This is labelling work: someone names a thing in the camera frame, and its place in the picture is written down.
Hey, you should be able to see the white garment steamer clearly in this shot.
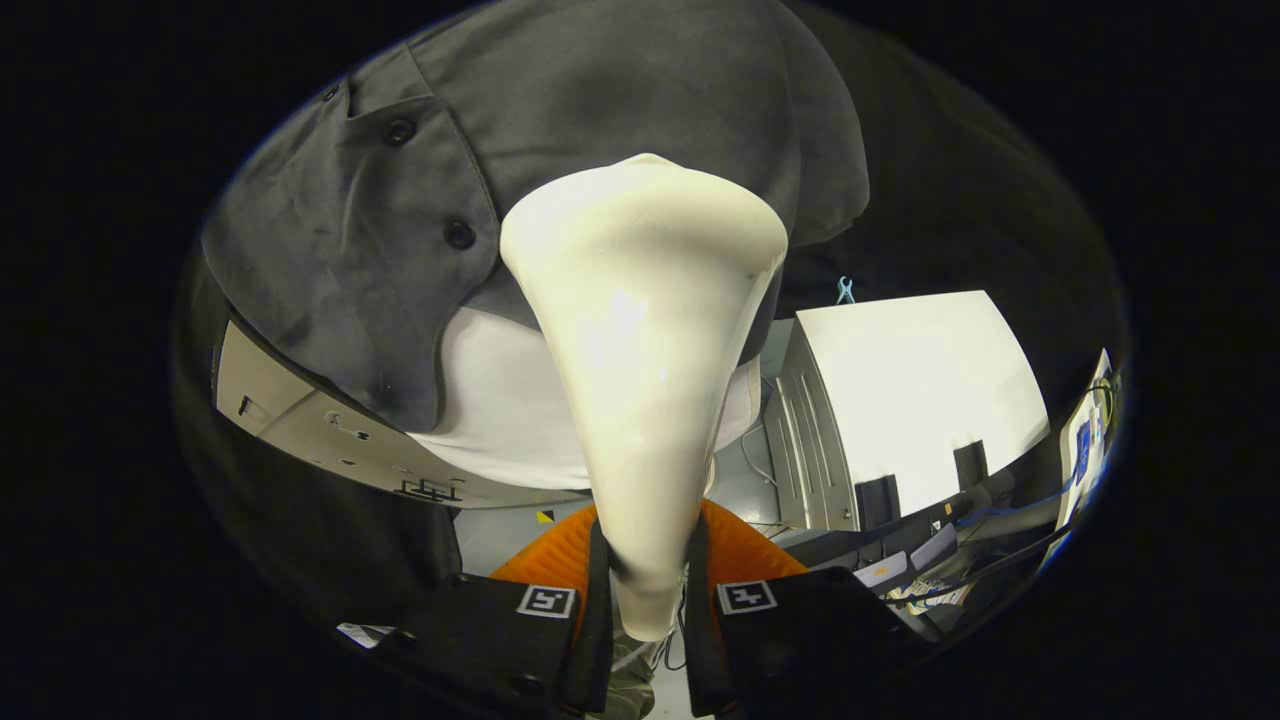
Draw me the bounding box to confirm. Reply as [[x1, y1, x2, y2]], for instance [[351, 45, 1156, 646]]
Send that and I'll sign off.
[[499, 153, 790, 643]]

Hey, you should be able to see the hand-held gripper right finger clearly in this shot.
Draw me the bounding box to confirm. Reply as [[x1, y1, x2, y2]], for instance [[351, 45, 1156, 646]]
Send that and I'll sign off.
[[686, 502, 936, 719]]

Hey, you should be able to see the white mannequin torso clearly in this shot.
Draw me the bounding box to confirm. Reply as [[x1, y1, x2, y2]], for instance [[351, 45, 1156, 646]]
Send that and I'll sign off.
[[410, 305, 763, 491]]

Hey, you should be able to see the white ribbed cabinet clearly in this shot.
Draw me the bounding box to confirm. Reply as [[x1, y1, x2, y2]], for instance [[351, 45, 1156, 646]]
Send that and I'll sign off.
[[762, 290, 1051, 533]]

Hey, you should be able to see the white side table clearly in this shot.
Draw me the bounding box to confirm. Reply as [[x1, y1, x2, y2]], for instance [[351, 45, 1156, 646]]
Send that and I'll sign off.
[[1058, 348, 1119, 531]]

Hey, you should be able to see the grey drawer cabinet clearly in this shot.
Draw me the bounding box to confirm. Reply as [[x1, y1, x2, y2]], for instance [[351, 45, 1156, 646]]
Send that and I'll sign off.
[[213, 320, 591, 511]]

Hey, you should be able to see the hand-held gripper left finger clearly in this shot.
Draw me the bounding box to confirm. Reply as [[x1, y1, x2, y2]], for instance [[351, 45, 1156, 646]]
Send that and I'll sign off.
[[378, 505, 614, 716]]

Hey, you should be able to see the small black box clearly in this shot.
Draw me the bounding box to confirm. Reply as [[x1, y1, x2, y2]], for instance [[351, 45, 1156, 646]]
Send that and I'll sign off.
[[952, 439, 990, 492], [856, 474, 902, 532]]

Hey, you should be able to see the grey button shirt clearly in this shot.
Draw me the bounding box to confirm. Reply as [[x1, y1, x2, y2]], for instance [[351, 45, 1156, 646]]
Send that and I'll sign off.
[[200, 0, 871, 433]]

